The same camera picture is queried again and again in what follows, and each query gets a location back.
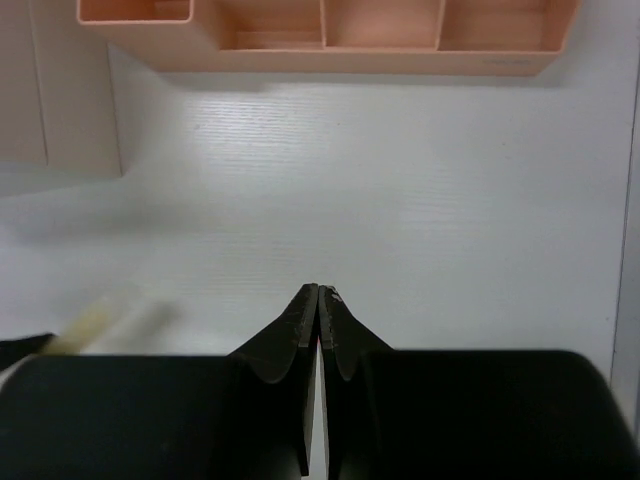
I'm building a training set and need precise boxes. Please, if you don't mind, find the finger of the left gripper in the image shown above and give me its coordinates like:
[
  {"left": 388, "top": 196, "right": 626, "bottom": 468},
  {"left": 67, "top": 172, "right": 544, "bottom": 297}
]
[{"left": 0, "top": 333, "right": 55, "bottom": 370}]

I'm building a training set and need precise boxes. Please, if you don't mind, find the white drawer box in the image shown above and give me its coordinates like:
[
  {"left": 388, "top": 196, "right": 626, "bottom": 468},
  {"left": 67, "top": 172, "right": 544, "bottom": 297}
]
[{"left": 1, "top": 1, "right": 122, "bottom": 178}]

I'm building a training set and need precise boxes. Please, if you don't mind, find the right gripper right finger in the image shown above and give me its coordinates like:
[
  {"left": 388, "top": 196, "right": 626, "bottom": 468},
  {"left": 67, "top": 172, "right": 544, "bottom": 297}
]
[{"left": 318, "top": 286, "right": 639, "bottom": 479}]

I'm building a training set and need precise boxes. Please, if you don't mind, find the peach desk file organizer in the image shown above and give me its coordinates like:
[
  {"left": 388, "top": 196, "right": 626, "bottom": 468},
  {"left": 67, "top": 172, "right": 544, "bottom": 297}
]
[{"left": 76, "top": 0, "right": 580, "bottom": 76}]

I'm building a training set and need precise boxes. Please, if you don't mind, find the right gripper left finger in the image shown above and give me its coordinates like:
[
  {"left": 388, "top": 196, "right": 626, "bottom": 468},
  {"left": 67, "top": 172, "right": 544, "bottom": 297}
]
[{"left": 1, "top": 284, "right": 319, "bottom": 479}]

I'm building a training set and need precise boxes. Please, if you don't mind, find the pastel yellow highlighter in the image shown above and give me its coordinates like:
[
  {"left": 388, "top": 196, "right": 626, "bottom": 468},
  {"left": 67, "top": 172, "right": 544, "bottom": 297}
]
[{"left": 47, "top": 294, "right": 176, "bottom": 356}]

